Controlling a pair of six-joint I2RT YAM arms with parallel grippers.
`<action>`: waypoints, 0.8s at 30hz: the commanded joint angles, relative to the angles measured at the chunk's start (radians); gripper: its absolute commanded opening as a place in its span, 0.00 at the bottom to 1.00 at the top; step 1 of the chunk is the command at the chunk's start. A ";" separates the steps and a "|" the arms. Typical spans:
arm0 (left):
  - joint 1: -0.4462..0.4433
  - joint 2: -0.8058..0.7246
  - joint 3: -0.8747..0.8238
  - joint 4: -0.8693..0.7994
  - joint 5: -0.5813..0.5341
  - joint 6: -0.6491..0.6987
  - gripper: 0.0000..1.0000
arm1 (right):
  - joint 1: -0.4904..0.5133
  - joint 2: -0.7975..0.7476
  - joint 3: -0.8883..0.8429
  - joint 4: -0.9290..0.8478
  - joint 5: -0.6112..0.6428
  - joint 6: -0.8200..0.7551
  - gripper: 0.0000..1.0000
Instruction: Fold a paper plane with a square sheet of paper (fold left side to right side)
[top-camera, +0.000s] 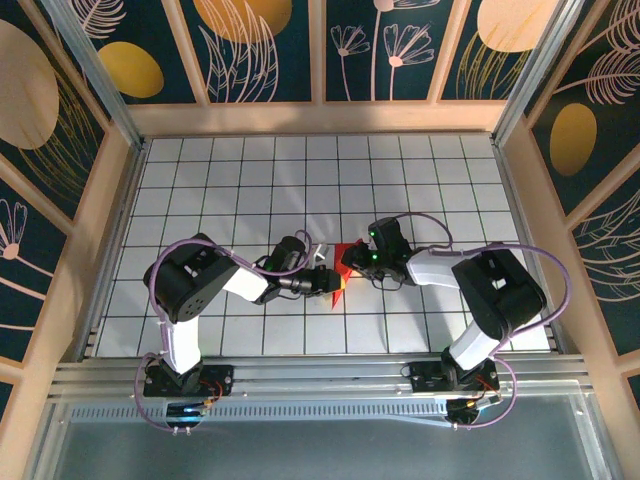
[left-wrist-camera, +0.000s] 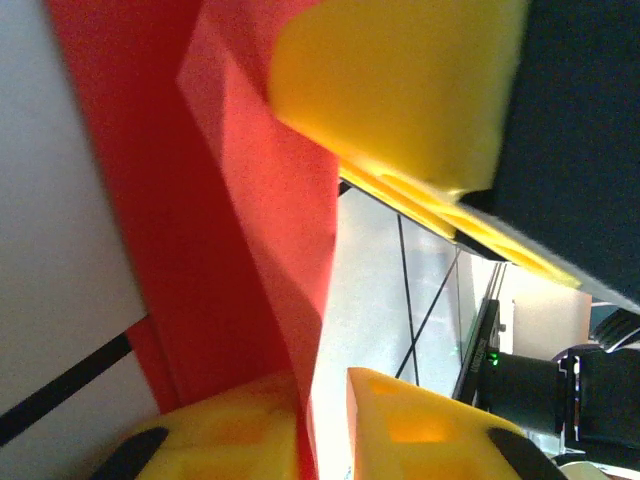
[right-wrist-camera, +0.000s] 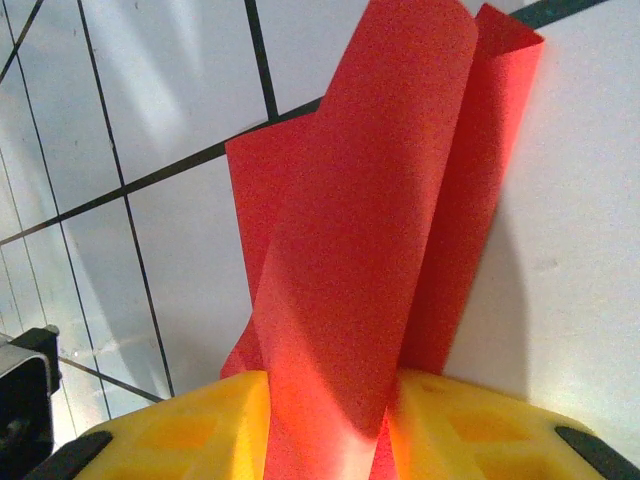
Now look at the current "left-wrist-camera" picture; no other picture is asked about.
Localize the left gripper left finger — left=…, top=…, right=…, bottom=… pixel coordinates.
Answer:
left=94, top=370, right=304, bottom=480

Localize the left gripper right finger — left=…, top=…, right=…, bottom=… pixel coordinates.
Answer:
left=347, top=366, right=567, bottom=480

